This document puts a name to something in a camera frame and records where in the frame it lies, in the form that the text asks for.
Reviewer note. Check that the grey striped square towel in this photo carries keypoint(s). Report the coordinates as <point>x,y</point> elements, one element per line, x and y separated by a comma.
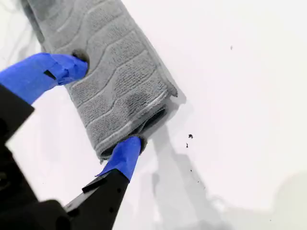
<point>115,72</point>

